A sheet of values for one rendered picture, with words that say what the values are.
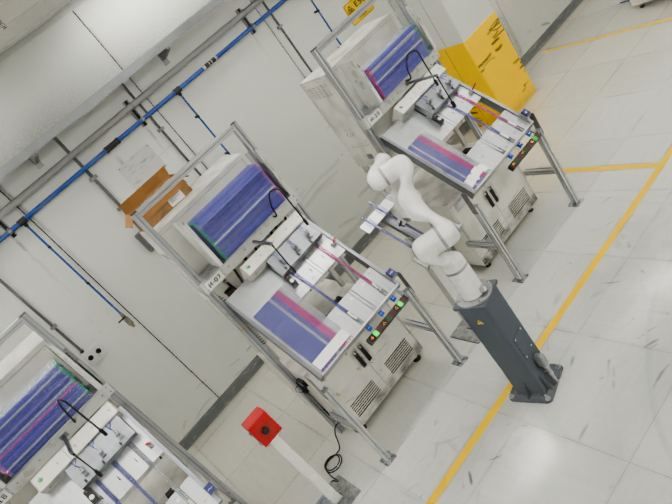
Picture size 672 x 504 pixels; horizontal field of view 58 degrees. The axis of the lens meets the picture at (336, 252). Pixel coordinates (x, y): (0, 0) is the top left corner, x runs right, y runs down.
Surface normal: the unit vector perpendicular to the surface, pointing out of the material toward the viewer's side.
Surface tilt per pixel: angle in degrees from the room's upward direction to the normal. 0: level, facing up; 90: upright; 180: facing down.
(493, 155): 44
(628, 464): 0
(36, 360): 90
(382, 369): 90
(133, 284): 90
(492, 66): 90
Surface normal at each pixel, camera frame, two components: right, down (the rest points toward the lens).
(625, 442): -0.57, -0.71
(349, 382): 0.53, 0.07
